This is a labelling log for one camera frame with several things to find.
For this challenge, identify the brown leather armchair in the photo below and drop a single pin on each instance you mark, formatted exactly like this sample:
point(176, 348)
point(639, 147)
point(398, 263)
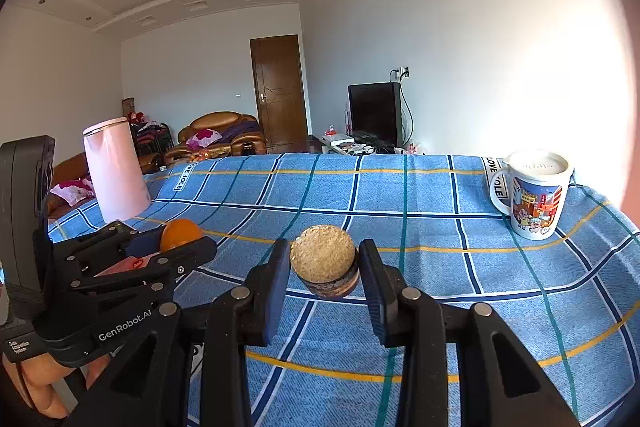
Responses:
point(218, 134)

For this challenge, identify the white wall socket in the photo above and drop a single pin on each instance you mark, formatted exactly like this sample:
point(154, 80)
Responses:
point(403, 72)

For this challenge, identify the pink metal tin box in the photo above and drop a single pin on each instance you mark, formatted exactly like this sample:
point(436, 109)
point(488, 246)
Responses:
point(130, 263)

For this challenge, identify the blue plaid tablecloth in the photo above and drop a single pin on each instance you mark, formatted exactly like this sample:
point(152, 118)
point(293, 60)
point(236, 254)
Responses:
point(572, 299)

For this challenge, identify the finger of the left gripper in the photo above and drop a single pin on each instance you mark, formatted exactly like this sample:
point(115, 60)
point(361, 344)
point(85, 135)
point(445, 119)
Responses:
point(120, 302)
point(94, 252)

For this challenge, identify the dark brown interior door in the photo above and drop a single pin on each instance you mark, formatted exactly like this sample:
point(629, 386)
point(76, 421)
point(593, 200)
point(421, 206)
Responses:
point(279, 92)

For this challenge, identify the large orange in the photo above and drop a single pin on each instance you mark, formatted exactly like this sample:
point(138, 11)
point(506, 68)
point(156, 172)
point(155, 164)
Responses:
point(179, 232)

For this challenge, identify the black television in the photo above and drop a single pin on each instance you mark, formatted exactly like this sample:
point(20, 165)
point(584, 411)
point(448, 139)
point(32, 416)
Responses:
point(375, 111)

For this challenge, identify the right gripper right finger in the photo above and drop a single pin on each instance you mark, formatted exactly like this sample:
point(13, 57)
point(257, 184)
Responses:
point(500, 382)

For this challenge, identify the red white pillow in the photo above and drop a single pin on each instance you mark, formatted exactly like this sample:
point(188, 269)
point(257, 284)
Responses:
point(74, 191)

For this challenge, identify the white cartoon mug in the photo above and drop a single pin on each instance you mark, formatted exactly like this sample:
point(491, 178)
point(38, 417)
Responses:
point(530, 191)

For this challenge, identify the low tv stand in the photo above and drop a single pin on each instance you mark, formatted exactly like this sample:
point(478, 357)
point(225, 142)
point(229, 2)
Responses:
point(362, 144)

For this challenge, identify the pink electric kettle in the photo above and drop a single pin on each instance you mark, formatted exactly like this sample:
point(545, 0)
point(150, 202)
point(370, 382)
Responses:
point(115, 171)

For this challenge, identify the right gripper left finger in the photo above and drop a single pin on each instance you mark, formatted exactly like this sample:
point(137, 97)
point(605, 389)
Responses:
point(148, 382)

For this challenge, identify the round cake with crumb top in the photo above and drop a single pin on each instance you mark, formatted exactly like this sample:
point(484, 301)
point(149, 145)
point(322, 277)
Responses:
point(324, 259)

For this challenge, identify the person's left hand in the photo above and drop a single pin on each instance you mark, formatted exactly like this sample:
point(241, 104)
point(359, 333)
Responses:
point(33, 379)

